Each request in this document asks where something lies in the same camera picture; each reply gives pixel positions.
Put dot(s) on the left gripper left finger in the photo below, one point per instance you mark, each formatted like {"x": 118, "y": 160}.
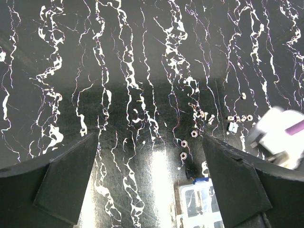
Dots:
{"x": 48, "y": 191}

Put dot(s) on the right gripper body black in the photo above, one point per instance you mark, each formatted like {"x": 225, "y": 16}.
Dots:
{"x": 281, "y": 133}

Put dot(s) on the black marbled table mat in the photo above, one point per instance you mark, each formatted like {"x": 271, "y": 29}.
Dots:
{"x": 143, "y": 74}

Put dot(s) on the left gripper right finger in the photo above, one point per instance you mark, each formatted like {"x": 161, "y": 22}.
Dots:
{"x": 251, "y": 192}

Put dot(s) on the light blue square nut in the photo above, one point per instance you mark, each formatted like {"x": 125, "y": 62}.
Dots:
{"x": 233, "y": 127}

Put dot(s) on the clear plastic organizer box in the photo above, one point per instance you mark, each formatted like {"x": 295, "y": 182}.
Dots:
{"x": 199, "y": 207}

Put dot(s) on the silver hex nut far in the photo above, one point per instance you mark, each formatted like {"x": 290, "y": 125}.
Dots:
{"x": 243, "y": 95}

